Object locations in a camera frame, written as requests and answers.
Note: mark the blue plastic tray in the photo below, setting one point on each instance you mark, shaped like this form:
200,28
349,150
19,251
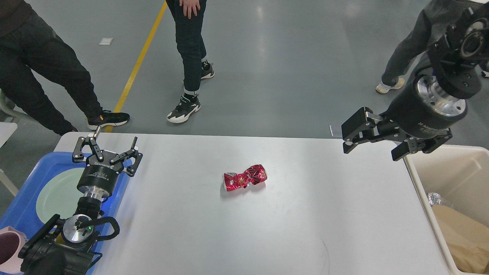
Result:
22,212

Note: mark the aluminium foil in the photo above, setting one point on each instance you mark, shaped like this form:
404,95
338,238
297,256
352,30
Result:
435,198

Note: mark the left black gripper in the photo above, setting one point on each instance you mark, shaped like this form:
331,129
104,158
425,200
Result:
103,167

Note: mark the crushed red can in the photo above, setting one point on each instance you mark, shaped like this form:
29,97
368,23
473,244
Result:
251,176

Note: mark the beige plastic bin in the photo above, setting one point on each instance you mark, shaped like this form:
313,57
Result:
460,174

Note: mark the grey office chair left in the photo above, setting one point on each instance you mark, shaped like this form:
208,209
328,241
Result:
7,109

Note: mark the person in dark sneakers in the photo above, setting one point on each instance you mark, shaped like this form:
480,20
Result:
188,17

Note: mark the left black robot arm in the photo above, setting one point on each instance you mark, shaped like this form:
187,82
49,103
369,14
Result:
64,246

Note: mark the light green plate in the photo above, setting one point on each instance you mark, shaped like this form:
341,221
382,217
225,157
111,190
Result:
60,195

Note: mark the pink mug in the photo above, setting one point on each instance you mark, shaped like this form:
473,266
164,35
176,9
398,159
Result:
11,242

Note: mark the brown paper bag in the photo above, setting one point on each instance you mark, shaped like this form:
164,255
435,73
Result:
466,239

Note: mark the person in black clothes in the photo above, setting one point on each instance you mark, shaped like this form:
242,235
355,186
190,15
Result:
28,44

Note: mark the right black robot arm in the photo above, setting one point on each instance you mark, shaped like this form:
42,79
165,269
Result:
462,47

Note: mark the white side table corner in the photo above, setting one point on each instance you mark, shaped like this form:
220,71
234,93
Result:
6,131

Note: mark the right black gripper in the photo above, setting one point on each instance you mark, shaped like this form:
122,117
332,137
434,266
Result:
417,118

